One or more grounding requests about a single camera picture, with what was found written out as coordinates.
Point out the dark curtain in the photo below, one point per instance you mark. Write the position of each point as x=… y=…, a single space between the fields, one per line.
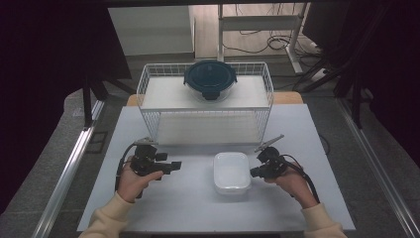
x=39 y=82
x=396 y=66

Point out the white desk frame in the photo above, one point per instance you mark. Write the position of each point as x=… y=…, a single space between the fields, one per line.
x=257 y=23

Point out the black metal stand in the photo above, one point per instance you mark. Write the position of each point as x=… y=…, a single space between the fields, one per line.
x=356 y=99
x=87 y=105

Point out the white rectangular container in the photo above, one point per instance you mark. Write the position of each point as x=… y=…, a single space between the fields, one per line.
x=231 y=172

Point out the person's right hand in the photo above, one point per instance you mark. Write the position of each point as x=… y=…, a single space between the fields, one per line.
x=294 y=183

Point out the white cabinet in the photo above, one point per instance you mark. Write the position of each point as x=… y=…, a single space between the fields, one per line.
x=152 y=31

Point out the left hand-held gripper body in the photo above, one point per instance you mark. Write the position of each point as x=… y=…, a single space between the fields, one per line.
x=143 y=162

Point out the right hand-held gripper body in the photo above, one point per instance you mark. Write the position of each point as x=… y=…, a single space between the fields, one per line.
x=272 y=163

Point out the round container with dark lid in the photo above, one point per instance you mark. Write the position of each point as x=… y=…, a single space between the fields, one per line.
x=210 y=77

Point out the aluminium rail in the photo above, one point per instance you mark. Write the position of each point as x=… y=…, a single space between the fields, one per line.
x=379 y=175
x=66 y=178

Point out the white power strip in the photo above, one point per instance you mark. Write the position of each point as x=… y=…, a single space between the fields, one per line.
x=319 y=74

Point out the person's left hand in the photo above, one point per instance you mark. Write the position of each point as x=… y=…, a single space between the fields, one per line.
x=130 y=185

